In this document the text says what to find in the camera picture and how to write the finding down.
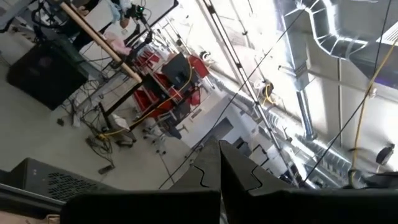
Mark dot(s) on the red storage bin rack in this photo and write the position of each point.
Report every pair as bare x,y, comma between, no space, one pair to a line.
146,99

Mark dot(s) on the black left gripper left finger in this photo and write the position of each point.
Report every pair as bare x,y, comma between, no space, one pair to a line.
140,208

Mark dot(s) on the black equipment case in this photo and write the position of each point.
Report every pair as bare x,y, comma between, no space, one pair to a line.
46,74

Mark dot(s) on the black perforated computer case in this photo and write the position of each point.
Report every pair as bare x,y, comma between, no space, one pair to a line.
46,180

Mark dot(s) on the black power strip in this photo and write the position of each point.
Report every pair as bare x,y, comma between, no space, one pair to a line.
106,169

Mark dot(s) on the silver ventilation duct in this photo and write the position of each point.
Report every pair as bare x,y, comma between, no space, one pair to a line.
326,34

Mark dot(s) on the black computer monitor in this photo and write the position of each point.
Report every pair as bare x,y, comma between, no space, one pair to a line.
177,70

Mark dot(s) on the person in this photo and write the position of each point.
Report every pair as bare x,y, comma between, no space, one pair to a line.
82,40

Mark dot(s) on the ribbed white ventilation duct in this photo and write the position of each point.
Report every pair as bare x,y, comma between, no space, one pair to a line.
326,160

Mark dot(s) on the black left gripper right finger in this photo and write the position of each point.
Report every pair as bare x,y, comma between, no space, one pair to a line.
311,208

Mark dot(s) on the black aluminium table frame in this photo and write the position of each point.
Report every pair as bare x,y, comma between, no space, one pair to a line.
18,202

